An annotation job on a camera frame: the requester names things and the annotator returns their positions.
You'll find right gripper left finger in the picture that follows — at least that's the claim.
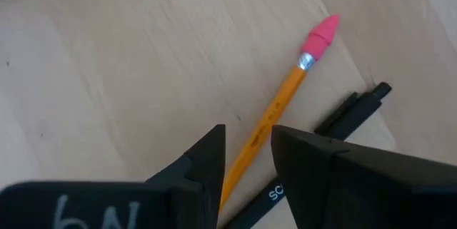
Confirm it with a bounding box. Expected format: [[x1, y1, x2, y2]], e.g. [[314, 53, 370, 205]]
[[0, 123, 227, 229]]

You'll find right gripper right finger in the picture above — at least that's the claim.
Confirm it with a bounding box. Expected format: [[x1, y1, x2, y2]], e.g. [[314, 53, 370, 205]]
[[270, 124, 457, 229]]

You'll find black pen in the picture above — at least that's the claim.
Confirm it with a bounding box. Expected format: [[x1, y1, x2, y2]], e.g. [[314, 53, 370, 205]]
[[221, 81, 393, 229]]

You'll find yellow pencil with pink eraser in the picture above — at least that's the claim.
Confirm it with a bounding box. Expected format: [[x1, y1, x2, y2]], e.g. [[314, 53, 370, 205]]
[[218, 14, 341, 213]]

